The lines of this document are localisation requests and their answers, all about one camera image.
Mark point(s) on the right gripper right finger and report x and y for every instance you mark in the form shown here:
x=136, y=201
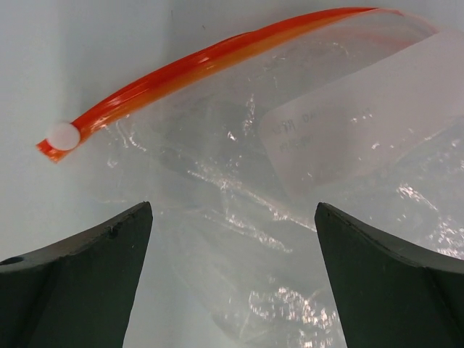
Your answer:
x=388, y=291

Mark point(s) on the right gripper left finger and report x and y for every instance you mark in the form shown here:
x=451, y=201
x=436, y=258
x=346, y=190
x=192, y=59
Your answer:
x=77, y=292

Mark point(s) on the clear zip top bag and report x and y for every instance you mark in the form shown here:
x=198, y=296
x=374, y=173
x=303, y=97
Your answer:
x=235, y=145

